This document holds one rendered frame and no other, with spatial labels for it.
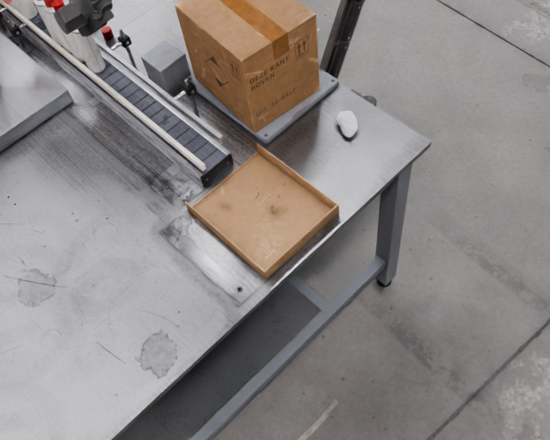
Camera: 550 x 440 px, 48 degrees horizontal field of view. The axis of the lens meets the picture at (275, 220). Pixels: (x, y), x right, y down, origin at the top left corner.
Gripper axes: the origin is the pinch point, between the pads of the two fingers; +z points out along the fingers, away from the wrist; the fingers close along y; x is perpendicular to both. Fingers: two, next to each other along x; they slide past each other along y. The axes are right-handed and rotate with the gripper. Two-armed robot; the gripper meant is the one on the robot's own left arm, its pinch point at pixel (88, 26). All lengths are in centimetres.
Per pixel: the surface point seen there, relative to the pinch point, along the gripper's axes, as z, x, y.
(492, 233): 19, 142, -85
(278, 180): -23, 63, -10
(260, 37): -33, 30, -25
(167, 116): -2.5, 31.9, -1.7
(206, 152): -14.6, 45.7, -1.1
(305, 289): 20, 106, -10
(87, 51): 10.0, 3.6, 2.0
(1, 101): 25.3, -0.4, 28.7
